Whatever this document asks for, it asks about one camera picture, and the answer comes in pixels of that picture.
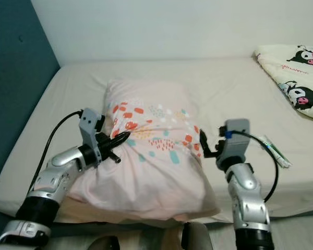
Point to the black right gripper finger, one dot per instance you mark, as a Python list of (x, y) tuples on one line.
[(205, 143)]

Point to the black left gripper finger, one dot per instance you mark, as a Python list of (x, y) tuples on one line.
[(120, 140)]

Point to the pink dotted pillow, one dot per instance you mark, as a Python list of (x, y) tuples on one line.
[(151, 172)]

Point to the white green carton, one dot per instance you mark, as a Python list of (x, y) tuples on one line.
[(276, 152)]

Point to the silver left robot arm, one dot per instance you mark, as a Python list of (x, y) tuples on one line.
[(57, 174)]

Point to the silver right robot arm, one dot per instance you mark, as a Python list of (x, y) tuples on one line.
[(248, 198)]

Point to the bed with beige sheet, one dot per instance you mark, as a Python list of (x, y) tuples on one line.
[(219, 88)]

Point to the robot left leg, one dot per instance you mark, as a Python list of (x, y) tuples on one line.
[(104, 244)]

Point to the cream cartoon print blanket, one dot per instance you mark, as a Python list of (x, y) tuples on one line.
[(281, 65)]

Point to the teal padded headboard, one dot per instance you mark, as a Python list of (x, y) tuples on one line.
[(15, 52)]

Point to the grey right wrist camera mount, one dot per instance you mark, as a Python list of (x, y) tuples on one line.
[(235, 135)]

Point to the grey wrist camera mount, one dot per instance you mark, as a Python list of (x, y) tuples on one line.
[(89, 125), (235, 135)]

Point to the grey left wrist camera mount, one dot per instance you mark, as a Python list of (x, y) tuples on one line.
[(89, 125)]

